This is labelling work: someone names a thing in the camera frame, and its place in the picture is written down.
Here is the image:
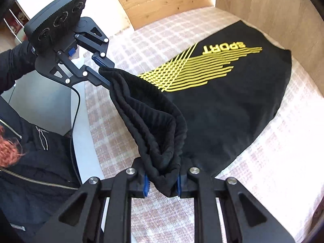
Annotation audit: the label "black sweatshirt with yellow print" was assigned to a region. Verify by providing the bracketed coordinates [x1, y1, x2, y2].
[99, 21, 293, 198]

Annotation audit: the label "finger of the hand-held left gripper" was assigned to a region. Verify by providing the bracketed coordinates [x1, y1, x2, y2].
[35, 50, 112, 87]
[74, 24, 115, 69]

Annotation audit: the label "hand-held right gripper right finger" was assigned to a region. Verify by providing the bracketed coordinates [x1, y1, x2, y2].
[177, 166, 296, 243]

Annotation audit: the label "person's left forearm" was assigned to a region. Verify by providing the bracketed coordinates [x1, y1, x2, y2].
[0, 40, 39, 95]

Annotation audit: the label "slatted pine board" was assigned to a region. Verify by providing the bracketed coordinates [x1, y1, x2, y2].
[106, 0, 216, 30]

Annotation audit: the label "person's reddish hair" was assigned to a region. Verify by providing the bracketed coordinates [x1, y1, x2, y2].
[0, 125, 26, 168]

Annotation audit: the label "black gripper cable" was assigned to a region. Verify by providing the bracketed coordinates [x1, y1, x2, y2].
[68, 86, 84, 186]

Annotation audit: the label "pink plaid blanket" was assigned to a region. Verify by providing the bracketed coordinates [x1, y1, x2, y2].
[83, 6, 324, 243]

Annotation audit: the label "light plywood board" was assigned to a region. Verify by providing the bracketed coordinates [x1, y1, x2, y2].
[215, 0, 324, 99]

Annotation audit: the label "person's black jacket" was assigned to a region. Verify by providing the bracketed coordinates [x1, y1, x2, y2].
[0, 98, 85, 243]

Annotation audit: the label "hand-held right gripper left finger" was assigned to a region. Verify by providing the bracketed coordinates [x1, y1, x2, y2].
[43, 158, 152, 243]

